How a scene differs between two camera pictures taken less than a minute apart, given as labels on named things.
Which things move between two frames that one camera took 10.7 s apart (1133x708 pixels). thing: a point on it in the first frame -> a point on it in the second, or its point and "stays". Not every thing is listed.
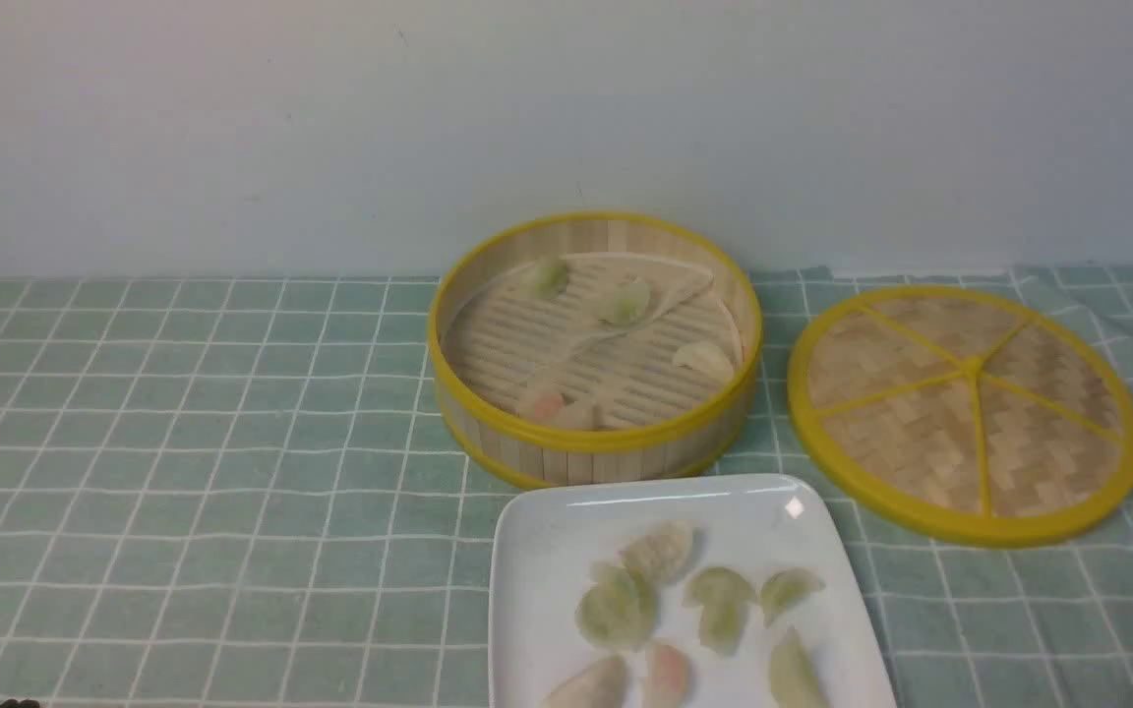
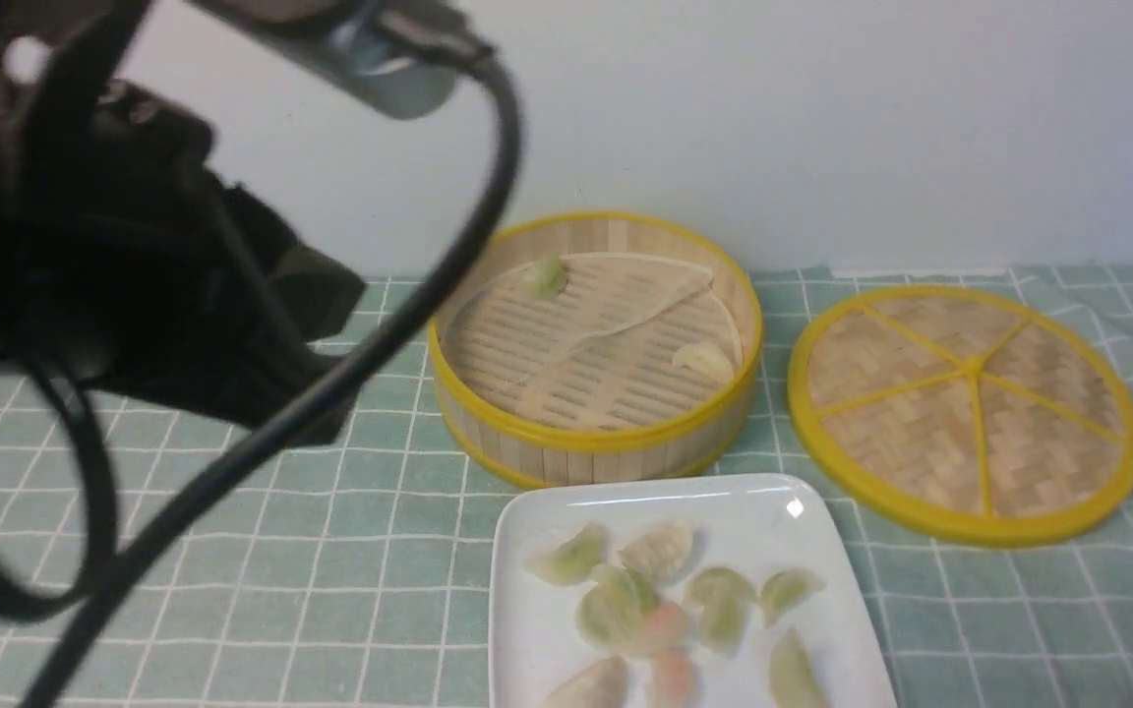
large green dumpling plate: x=618 y=609 stays
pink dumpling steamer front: x=550 y=409 -> x=666 y=624
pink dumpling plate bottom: x=667 y=678 stays
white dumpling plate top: x=663 y=554 stays
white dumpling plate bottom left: x=604 y=684 stays
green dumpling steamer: x=626 y=304 -> x=568 y=562
